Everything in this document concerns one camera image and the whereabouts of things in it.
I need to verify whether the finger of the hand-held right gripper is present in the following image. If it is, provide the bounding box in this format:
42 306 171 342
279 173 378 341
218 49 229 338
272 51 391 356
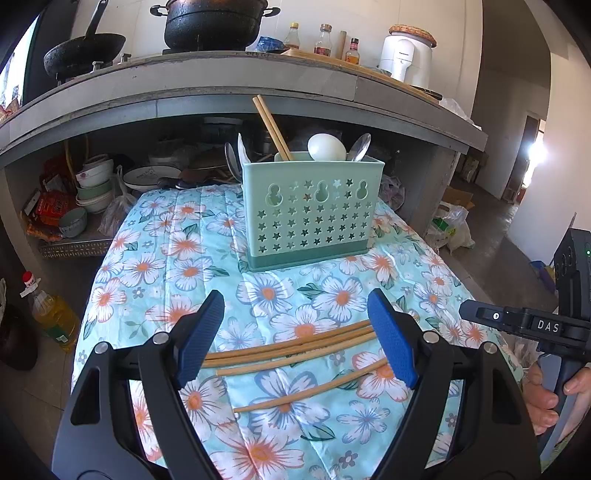
459 298 526 335

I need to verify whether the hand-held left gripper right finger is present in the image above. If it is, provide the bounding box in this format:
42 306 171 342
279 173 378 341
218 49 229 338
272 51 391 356
367 288 542 480

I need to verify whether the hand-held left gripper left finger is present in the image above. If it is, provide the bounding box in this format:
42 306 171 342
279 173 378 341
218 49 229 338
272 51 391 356
51 289 226 480

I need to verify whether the green plastic utensil holder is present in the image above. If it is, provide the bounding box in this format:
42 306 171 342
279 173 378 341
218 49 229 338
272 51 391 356
240 150 385 272

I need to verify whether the metal spoon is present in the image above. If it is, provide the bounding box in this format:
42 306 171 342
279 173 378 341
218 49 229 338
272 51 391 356
346 133 373 163
224 141 242 183

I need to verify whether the white ceramic spoon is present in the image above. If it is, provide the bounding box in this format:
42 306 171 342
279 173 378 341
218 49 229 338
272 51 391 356
307 133 347 162

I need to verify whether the person's right hand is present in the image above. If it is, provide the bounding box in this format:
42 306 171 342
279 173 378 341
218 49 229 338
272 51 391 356
525 363 591 440

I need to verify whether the blue dustpan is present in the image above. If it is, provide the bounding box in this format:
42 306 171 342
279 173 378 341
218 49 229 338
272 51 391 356
531 261 557 291

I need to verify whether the floral quilted cloth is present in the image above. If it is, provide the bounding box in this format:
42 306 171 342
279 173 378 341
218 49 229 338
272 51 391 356
71 182 527 480

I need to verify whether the white plastic bag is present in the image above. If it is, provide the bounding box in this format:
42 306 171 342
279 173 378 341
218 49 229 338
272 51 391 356
425 203 476 252

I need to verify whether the cardboard box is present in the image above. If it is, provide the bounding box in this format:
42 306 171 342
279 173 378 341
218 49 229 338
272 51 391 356
441 185 476 213

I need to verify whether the translucent tied plastic bag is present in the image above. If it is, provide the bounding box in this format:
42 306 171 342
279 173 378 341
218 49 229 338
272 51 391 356
98 166 139 236

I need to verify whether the crumpled patterned plastic bag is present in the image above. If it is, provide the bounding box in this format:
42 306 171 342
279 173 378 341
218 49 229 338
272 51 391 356
379 175 404 213

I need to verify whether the cooking oil bottle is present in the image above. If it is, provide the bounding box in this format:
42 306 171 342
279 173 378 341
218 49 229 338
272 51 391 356
19 271 81 354

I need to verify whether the brown pan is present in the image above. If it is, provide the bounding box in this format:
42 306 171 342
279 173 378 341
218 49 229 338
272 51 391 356
157 148 241 191

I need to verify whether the metal diamond plate shelf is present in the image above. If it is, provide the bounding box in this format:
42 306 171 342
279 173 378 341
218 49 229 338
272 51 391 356
37 226 116 259

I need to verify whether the brown wooden door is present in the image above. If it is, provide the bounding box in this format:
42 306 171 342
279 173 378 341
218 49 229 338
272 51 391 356
512 115 546 204

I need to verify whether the white plate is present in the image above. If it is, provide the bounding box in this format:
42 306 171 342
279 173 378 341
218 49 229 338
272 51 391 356
124 166 183 192

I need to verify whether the plain white bowl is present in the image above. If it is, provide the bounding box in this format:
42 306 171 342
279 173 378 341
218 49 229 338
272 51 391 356
76 194 116 214

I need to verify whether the light blue white-rimmed bowl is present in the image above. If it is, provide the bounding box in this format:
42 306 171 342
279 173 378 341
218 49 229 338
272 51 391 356
58 207 88 238

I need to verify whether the green bowl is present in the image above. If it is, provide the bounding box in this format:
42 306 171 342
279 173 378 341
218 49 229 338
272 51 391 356
76 180 114 201

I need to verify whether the dark ceramic jar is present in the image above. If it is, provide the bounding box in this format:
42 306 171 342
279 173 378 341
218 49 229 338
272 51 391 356
0 277 40 372

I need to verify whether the red snack packet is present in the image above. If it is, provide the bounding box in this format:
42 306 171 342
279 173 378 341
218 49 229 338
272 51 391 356
23 157 79 241

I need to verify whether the clear plastic bag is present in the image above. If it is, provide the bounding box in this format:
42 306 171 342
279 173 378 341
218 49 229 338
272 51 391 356
438 98 481 127

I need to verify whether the concrete kitchen counter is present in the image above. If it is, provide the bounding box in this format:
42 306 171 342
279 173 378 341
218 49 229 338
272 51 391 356
0 48 489 169

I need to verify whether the white kitchen appliance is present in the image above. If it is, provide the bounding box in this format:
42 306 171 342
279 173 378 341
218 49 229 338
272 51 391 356
379 34 433 88

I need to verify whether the wooden cutting board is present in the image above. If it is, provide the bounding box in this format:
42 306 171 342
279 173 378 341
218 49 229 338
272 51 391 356
279 47 441 100

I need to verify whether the woven straw mat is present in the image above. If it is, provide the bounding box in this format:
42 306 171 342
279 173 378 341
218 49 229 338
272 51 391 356
389 24 437 48

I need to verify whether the black wok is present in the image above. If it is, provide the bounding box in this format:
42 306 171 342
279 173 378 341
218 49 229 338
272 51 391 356
44 0 127 79

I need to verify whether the black steamer pot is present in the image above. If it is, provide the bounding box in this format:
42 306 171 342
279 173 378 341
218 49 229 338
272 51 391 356
150 0 281 51

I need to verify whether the dark sauce bottle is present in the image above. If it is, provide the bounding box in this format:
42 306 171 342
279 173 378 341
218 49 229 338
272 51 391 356
314 24 334 57

